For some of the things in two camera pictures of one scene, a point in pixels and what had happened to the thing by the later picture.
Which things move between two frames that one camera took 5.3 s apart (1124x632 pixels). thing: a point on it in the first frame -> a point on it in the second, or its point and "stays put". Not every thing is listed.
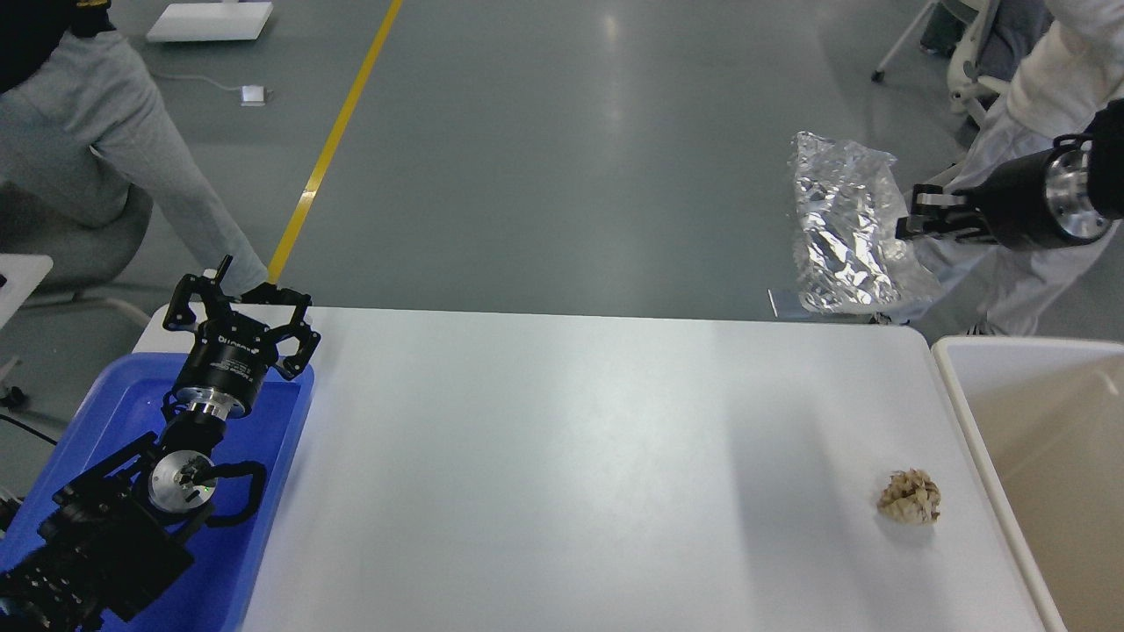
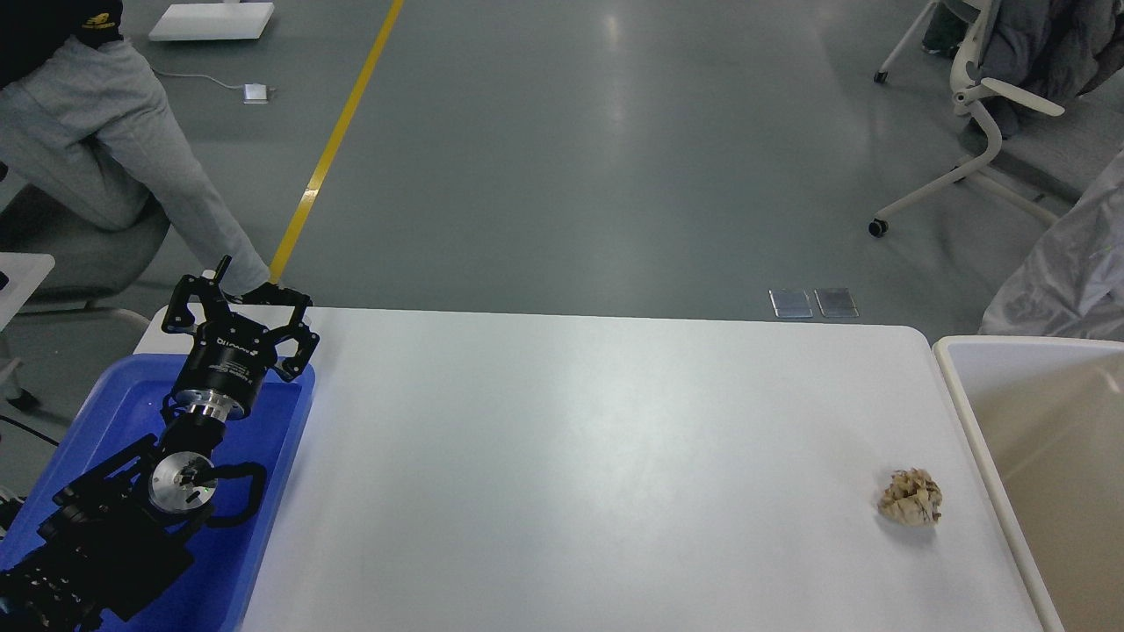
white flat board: [209, 22] stays put
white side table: [22, 272] stays put
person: [1070, 66] -> [1073, 287]
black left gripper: [231, 354] stays put
